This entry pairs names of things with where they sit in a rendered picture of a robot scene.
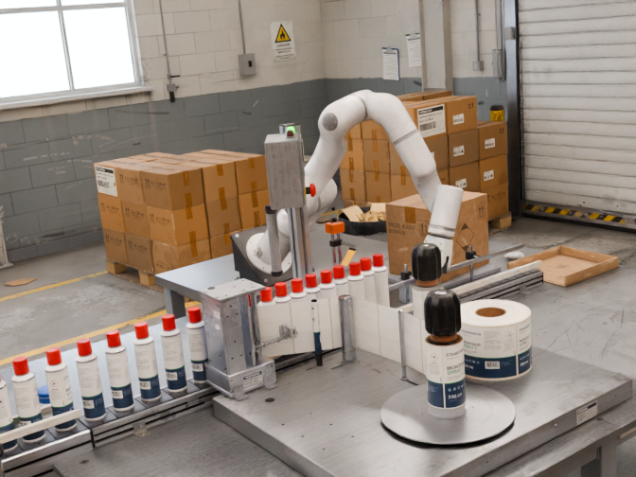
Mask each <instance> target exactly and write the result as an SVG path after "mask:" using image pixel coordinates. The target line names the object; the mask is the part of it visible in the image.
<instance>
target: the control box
mask: <svg viewBox="0 0 636 477"><path fill-rule="evenodd" d="M286 136H287V134H286V133H278V134H268V135H267V137H266V140H265V144H264V146H265V155H266V166H267V175H268V185H269V194H270V204H271V209H272V210H275V209H286V208H297V207H304V204H307V195H306V183H305V177H304V162H303V155H302V143H301V138H302V136H301V134H299V133H298V132H296V133H295V138H286Z"/></svg>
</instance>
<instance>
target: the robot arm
mask: <svg viewBox="0 0 636 477"><path fill-rule="evenodd" d="M371 119H373V120H374V121H375V122H376V123H378V124H380V125H381V126H382V127H383V128H384V130H385V131H386V133H387V135H388V137H389V138H390V140H391V142H392V143H393V145H394V147H395V149H396V150H397V153H398V154H399V156H400V158H401V159H402V161H403V163H404V164H405V166H406V168H407V169H408V170H409V172H410V174H411V176H412V179H413V182H414V184H415V188H416V190H417V192H418V194H419V195H420V197H421V199H422V200H423V202H424V204H426V206H427V207H428V209H429V211H430V212H431V213H432V216H431V221H430V226H429V231H428V232H432V233H431V234H429V235H427V237H426V238H425V241H424V243H426V242H427V243H434V244H436V245H437V246H438V247H439V249H440V251H441V260H442V274H446V273H447V269H448V268H449V267H450V265H451V255H452V244H453V240H452V238H451V237H454V234H455V229H456V225H457V221H458V216H459V211H460V206H461V202H462V198H463V193H464V190H463V189H462V188H459V187H456V186H451V185H442V184H441V182H440V180H439V177H438V174H437V171H436V164H435V161H434V159H433V156H432V154H431V153H430V151H429V149H428V147H427V145H426V144H425V142H424V140H423V138H422V136H421V135H420V133H419V131H418V129H417V128H416V126H415V123H414V122H413V120H412V119H411V118H410V116H409V114H408V112H407V111H406V109H405V107H404V106H403V104H402V103H401V101H400V100H399V99H398V98H397V97H395V96H393V95H390V94H385V93H373V92H371V91H370V90H361V91H358V92H355V93H352V94H350V95H348V96H346V97H343V98H341V99H339V100H337V101H335V102H333V103H331V104H329V105H328V106H327V107H326V108H325V109H324V110H323V112H322V113H321V115H320V118H319V121H318V127H319V130H320V139H319V142H318V144H317V147H316V149H315V151H314V153H313V155H312V157H311V159H310V160H309V162H308V164H307V165H306V166H305V183H306V186H309V184H314V185H315V187H316V195H315V196H314V197H311V196H310V194H309V195H307V207H308V218H309V227H310V226H311V225H312V224H313V223H314V222H315V221H316V220H317V219H318V218H319V217H320V216H321V215H322V214H323V213H324V212H325V211H326V210H327V209H328V208H329V207H330V206H331V204H332V203H333V201H334V200H335V198H336V194H337V186H336V184H335V182H334V181H333V180H332V179H331V178H332V177H333V175H334V174H335V172H336V171H337V169H338V167H339V166H340V164H341V163H342V161H343V159H344V156H345V153H346V149H347V144H346V141H345V136H346V134H347V133H348V132H349V130H350V129H352V128H353V127H354V126H356V125H358V124H360V123H362V122H364V121H366V120H371ZM277 225H278V228H277V229H278V235H279V245H280V255H281V264H282V265H281V266H282V270H283V273H285V272H286V271H287V270H288V269H289V268H290V266H291V264H292V254H291V242H290V231H289V222H288V211H287V208H286V209H281V210H280V211H279V213H278V214H277ZM437 225H438V226H437ZM442 226H443V227H442ZM447 227H448V228H447ZM451 228H452V229H451ZM246 252H247V256H248V257H249V259H250V261H251V262H252V263H253V265H254V266H256V267H257V268H258V269H259V270H261V271H262V272H263V273H266V274H271V270H272V268H271V267H272V266H271V259H270V249H269V240H268V229H267V231H266V232H265V233H260V234H256V235H253V236H252V237H251V238H250V239H249V240H248V242H247V245H246Z"/></svg>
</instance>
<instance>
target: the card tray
mask: <svg viewBox="0 0 636 477"><path fill-rule="evenodd" d="M538 260H541V266H540V267H537V268H535V269H537V270H540V271H541V272H543V282H546V283H550V284H554V285H558V286H561V287H568V286H571V285H573V284H575V283H578V282H580V281H583V280H586V279H588V278H591V277H594V276H596V275H599V274H602V273H605V272H607V271H610V270H613V269H615V268H618V256H609V255H604V254H599V253H595V252H590V251H585V250H580V249H575V248H571V247H566V246H561V245H559V246H557V247H554V248H551V249H548V250H545V251H542V252H539V253H536V254H533V255H531V256H526V257H523V258H520V259H517V260H514V261H511V262H508V263H507V270H509V269H512V268H515V267H518V266H519V267H520V266H523V265H526V264H529V263H532V262H535V261H538Z"/></svg>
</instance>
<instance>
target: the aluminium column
mask: <svg viewBox="0 0 636 477"><path fill-rule="evenodd" d="M289 127H294V132H295V133H299V134H301V132H300V124H299V123H287V124H281V125H279V130H280V133H286V132H287V129H288V128H289ZM287 211H288V222H289V231H290V242H291V261H292V271H293V278H302V279H303V289H304V288H305V287H306V280H305V275H306V269H305V258H304V247H303V239H302V228H301V218H300V207H297V208H287ZM301 212H302V222H303V232H304V241H305V249H306V261H307V273H308V274H313V270H312V260H311V249H310V238H309V218H308V207H307V205H306V204H304V207H301Z"/></svg>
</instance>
